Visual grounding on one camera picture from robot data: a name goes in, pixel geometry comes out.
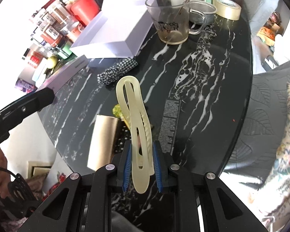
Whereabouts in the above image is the lilac gift box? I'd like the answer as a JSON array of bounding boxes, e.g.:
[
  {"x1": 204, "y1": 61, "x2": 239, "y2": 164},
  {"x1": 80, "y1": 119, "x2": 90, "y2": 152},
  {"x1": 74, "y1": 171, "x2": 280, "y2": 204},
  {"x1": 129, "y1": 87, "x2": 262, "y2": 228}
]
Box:
[{"x1": 71, "y1": 0, "x2": 152, "y2": 59}]

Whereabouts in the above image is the gold rectangular box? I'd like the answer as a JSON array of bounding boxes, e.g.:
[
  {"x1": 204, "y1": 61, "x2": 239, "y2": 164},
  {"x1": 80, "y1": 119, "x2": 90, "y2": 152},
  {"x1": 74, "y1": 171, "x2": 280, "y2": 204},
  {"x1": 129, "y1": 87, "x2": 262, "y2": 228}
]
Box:
[{"x1": 87, "y1": 115, "x2": 121, "y2": 171}]

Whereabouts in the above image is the floral cushion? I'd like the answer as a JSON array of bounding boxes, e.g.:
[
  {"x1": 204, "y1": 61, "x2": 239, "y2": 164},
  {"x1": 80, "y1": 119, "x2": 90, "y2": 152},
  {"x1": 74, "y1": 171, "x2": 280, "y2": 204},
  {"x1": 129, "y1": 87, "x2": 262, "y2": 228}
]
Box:
[{"x1": 253, "y1": 83, "x2": 290, "y2": 231}]

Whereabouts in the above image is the black polka dot clip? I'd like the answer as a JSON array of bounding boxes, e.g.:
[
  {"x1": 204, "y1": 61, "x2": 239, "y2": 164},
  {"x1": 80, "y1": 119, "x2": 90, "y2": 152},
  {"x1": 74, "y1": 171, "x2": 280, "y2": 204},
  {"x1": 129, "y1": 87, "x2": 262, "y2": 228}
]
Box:
[{"x1": 114, "y1": 122, "x2": 131, "y2": 154}]

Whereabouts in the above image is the glass mug with stick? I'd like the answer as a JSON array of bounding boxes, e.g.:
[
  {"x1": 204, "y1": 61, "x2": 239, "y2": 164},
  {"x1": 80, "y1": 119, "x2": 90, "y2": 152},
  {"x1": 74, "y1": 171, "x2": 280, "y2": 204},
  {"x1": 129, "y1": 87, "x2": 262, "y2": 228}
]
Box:
[{"x1": 145, "y1": 0, "x2": 207, "y2": 45}]

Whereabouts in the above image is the yellow green hair clip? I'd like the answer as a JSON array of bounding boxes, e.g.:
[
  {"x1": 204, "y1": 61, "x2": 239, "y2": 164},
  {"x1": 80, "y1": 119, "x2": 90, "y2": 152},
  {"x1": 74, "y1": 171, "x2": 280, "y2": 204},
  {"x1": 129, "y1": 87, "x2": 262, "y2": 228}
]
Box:
[{"x1": 112, "y1": 104, "x2": 130, "y2": 129}]

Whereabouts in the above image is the small metal bowl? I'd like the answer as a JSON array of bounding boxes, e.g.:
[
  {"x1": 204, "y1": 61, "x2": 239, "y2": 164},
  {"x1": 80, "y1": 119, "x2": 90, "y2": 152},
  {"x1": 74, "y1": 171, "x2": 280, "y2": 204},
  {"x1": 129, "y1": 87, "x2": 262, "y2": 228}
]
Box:
[{"x1": 189, "y1": 0, "x2": 217, "y2": 25}]

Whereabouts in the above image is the red canister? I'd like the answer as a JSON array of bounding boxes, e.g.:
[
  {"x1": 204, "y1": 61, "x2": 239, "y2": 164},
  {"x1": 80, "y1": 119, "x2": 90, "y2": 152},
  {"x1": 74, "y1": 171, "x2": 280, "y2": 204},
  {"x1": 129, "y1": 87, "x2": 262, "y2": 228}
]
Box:
[{"x1": 71, "y1": 0, "x2": 100, "y2": 26}]

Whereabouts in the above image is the brown spice jar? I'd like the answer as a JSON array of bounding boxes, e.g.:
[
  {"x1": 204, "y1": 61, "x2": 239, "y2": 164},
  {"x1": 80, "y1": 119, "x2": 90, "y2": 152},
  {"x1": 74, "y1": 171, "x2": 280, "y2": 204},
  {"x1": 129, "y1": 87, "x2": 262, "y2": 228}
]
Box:
[{"x1": 46, "y1": 2, "x2": 71, "y2": 28}]

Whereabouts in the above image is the grey leaf chair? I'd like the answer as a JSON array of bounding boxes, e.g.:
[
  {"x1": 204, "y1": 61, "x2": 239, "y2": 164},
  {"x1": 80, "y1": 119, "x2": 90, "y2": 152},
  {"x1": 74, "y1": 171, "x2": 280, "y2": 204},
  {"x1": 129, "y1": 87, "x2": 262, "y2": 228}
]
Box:
[
  {"x1": 241, "y1": 0, "x2": 287, "y2": 37},
  {"x1": 224, "y1": 61, "x2": 290, "y2": 190}
]

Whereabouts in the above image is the cream plastic hair clip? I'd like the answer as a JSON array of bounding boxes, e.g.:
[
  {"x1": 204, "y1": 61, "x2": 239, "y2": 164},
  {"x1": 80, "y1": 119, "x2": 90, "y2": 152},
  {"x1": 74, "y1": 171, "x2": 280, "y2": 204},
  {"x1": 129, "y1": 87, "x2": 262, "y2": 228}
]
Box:
[{"x1": 116, "y1": 75, "x2": 154, "y2": 194}]

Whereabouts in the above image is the checkered fabric scrunchie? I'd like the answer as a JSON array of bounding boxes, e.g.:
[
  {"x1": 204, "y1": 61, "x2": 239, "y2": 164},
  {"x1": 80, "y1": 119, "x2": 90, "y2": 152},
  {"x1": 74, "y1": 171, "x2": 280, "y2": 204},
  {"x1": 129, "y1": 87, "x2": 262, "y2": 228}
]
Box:
[{"x1": 97, "y1": 58, "x2": 138, "y2": 85}]

